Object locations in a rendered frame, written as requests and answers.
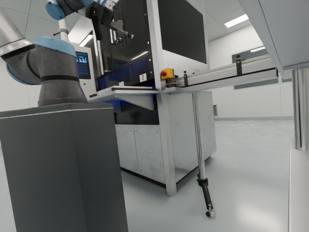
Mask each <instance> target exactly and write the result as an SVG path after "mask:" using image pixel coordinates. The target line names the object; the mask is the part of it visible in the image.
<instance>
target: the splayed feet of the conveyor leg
mask: <svg viewBox="0 0 309 232"><path fill-rule="evenodd" d="M197 176H198V178H197V179H196V180H197V181H198V185H199V186H201V187H202V190H203V194H204V198H205V202H206V208H207V209H208V211H207V212H206V216H207V217H208V218H209V219H214V218H215V213H214V212H212V209H213V205H212V201H211V197H210V194H209V190H208V187H207V186H208V178H207V177H206V179H205V180H201V179H200V177H199V173H198V174H197Z"/></svg>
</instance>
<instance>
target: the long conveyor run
mask: <svg viewBox="0 0 309 232"><path fill-rule="evenodd" d="M238 1H239V3H240V5H241V7H242V8H243V10H244V12H245V14H246V15H247V17H248V19H249V21H250V22H251V24H252V26H253V28H254V29H255V31H256V33H257V35H258V37H259V38H260V40H261V42H262V43H263V45H264V47H265V49H266V50H267V52H268V54H269V56H270V57H271V59H272V61H273V63H274V64H275V66H276V68H277V70H278V72H279V73H280V75H281V77H282V79H283V80H284V79H290V78H292V72H288V73H284V70H283V67H287V66H292V65H297V64H302V63H307V62H309V0H238Z"/></svg>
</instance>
